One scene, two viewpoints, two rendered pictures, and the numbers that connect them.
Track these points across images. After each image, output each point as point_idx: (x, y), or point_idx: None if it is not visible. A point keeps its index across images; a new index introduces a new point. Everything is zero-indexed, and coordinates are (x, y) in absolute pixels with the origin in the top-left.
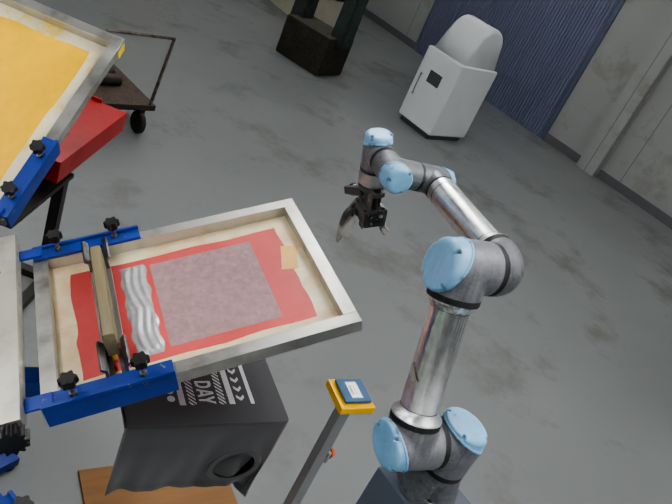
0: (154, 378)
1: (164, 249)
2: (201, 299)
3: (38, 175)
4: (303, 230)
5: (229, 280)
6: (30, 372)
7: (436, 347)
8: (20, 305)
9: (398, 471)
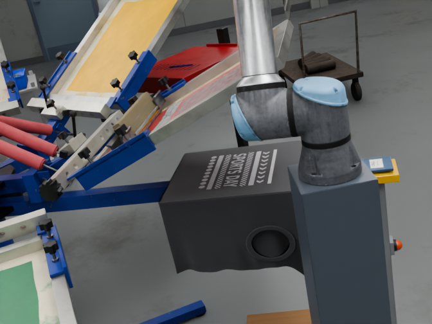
0: (132, 140)
1: (199, 87)
2: (198, 100)
3: (138, 74)
4: (281, 30)
5: (222, 83)
6: (121, 188)
7: (237, 9)
8: (103, 139)
9: (248, 135)
